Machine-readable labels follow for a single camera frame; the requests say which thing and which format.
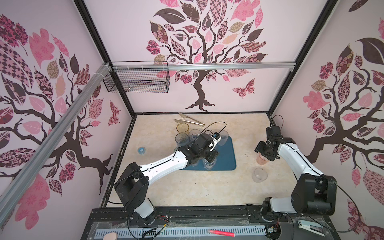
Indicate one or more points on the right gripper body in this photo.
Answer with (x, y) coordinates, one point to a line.
(262, 147)

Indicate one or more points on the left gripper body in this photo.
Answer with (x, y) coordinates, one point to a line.
(208, 155)

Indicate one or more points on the pink transparent cup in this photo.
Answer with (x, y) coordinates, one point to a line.
(261, 160)

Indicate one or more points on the clear glass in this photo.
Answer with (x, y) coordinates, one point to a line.
(224, 135)
(194, 134)
(209, 165)

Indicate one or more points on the tall blue frosted cup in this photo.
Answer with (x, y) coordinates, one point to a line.
(181, 139)

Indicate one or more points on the yellow transparent cup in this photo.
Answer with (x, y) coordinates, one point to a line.
(183, 128)

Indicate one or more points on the teal plastic tray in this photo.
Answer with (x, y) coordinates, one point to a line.
(226, 160)

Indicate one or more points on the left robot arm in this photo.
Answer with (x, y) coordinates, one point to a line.
(132, 186)

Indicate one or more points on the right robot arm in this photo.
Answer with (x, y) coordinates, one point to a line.
(314, 193)

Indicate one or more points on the clear glass near right arm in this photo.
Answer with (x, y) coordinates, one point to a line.
(259, 175)

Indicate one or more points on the metal serving tongs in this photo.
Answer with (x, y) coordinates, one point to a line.
(188, 120)

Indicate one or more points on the pink marker pen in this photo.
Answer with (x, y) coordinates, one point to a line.
(222, 233)

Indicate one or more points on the white stapler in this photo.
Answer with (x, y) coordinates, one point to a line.
(311, 227)

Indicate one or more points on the round beige sponge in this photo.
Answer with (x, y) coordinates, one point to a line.
(111, 236)

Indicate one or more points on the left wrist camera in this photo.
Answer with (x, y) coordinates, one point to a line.
(216, 137)

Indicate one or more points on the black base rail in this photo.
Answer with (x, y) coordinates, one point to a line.
(162, 215)

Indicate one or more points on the black wire basket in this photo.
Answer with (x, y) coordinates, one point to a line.
(138, 77)

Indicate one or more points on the grey slotted cable duct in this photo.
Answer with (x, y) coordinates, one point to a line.
(180, 232)

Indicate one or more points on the aluminium rail back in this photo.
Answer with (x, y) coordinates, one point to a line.
(227, 66)

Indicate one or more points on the aluminium rail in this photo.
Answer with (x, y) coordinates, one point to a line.
(227, 66)
(23, 180)

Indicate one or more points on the aluminium rail left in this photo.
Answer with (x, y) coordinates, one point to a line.
(23, 180)

